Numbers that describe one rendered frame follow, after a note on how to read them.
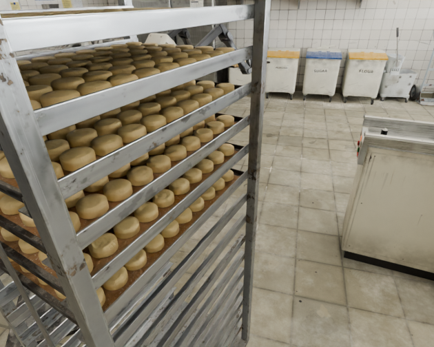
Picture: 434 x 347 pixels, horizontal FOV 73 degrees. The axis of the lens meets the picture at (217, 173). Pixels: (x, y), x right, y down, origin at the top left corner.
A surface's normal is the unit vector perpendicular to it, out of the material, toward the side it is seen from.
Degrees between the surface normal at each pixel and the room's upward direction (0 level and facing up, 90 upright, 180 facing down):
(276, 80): 95
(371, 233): 90
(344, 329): 0
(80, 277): 90
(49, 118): 90
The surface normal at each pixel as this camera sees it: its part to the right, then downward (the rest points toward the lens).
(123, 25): 0.86, 0.25
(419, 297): -0.02, -0.86
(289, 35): -0.26, 0.50
